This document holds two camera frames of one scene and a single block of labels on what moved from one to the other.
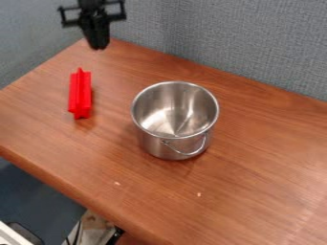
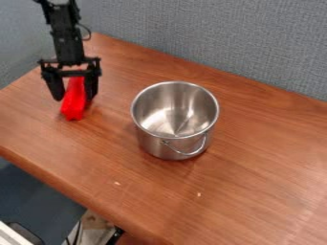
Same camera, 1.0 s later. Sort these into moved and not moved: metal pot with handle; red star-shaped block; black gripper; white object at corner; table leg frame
Moved: red star-shaped block; black gripper
Not moved: metal pot with handle; white object at corner; table leg frame
